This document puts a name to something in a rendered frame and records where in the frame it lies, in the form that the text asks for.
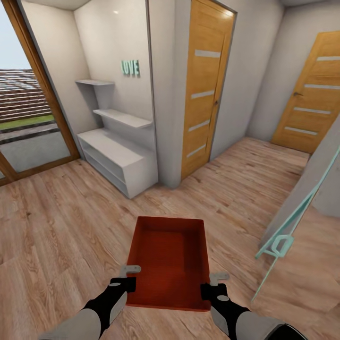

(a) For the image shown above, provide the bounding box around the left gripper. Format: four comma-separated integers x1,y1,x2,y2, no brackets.
110,276,136,293

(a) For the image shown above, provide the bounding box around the storage box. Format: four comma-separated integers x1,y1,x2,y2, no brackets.
126,216,212,312

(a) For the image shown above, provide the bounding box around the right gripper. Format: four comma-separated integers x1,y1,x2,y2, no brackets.
200,283,228,301

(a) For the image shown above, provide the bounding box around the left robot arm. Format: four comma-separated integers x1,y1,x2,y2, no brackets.
36,265,141,340

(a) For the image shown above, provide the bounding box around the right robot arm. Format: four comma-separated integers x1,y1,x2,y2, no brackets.
200,272,309,340

